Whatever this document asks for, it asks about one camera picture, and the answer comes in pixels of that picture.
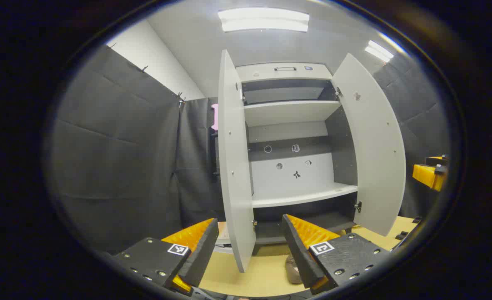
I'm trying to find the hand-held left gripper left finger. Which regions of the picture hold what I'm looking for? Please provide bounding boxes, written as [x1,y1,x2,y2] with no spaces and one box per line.
[112,217,220,294]

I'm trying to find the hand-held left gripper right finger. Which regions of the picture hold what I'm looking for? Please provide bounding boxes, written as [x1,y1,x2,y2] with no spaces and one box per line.
[281,214,392,292]

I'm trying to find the brown fuzzy shoe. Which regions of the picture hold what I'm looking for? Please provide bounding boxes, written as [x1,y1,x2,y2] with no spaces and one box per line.
[285,255,304,285]

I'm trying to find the grey shoe cabinet door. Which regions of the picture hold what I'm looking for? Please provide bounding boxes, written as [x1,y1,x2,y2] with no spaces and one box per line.
[210,49,257,273]
[331,53,407,237]

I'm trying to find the grey shoe cabinet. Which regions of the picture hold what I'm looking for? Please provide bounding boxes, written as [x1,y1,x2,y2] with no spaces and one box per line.
[234,62,360,255]

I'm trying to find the black backdrop cloth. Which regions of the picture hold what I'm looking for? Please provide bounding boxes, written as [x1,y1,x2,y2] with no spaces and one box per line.
[175,97,225,228]
[373,52,450,217]
[52,44,185,253]

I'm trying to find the small ceiling light panel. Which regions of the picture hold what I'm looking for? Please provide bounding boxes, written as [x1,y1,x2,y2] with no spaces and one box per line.
[365,40,395,63]

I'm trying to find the large ceiling light panel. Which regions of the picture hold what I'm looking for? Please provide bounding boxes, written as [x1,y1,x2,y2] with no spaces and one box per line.
[218,7,310,33]

